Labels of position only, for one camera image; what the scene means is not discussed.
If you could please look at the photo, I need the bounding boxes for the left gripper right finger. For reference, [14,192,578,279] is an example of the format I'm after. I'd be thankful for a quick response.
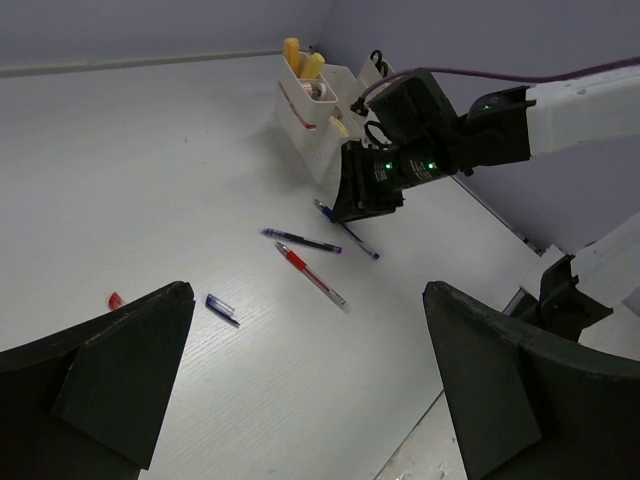
[423,281,639,479]

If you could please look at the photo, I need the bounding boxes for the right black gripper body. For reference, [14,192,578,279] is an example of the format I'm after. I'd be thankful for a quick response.
[332,141,404,224]

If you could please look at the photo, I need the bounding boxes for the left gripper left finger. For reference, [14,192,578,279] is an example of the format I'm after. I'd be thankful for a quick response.
[1,281,195,479]

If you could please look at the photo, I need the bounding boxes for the blue pen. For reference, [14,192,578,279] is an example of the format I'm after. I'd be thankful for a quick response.
[313,199,380,260]

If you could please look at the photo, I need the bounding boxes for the blue pen cap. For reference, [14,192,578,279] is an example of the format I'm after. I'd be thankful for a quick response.
[205,294,240,328]

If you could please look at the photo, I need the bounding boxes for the pink eraser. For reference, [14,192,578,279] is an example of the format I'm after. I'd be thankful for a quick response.
[301,81,329,101]

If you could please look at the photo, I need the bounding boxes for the black scissors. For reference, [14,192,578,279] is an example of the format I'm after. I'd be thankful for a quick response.
[369,50,388,77]

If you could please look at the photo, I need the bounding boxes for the pink highlighter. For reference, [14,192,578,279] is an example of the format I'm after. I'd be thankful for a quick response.
[299,53,325,80]

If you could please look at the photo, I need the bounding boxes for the yellow highlighter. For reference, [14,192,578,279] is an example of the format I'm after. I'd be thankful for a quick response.
[283,37,300,77]

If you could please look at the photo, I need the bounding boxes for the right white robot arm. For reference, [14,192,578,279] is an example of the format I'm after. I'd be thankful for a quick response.
[331,57,639,341]

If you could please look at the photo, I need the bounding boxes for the white desk organizer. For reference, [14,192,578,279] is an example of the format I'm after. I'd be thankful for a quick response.
[275,57,384,201]

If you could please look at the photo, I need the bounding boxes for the red pen cap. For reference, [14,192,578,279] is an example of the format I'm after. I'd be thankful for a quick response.
[107,292,126,311]

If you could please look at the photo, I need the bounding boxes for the purple pen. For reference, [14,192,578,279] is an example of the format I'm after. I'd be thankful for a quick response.
[259,228,342,254]

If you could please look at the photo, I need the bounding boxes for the red pen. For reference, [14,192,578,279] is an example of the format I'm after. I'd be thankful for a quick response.
[274,241,349,312]

